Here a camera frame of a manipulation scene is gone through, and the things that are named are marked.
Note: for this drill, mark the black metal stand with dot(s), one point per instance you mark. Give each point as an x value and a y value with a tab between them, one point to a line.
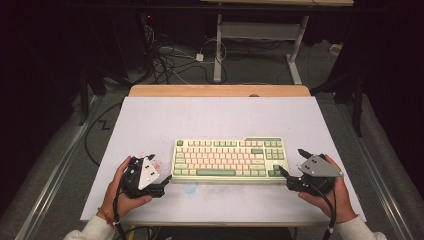
357	100
84	100

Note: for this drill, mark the person's right hand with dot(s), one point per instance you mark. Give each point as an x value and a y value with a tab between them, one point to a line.
340	203

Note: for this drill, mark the white board sheet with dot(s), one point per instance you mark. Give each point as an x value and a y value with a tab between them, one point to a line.
216	116

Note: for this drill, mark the aluminium floor rail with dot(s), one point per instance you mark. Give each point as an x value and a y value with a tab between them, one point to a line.
53	180
376	173

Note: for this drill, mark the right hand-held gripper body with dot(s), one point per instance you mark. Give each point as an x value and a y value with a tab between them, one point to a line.
316	173

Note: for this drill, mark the person's left hand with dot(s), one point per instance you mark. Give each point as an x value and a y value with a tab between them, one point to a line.
115	200

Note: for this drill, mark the white metal desk frame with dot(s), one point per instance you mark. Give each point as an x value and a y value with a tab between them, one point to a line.
260	30

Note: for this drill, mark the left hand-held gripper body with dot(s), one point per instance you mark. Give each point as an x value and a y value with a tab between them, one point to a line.
143	180

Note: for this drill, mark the white power strip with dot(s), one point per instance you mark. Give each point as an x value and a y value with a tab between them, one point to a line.
335	49

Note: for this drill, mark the white power adapter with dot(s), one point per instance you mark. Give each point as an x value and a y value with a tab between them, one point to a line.
199	57

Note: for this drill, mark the green and cream keyboard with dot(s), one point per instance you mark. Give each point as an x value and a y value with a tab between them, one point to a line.
213	160

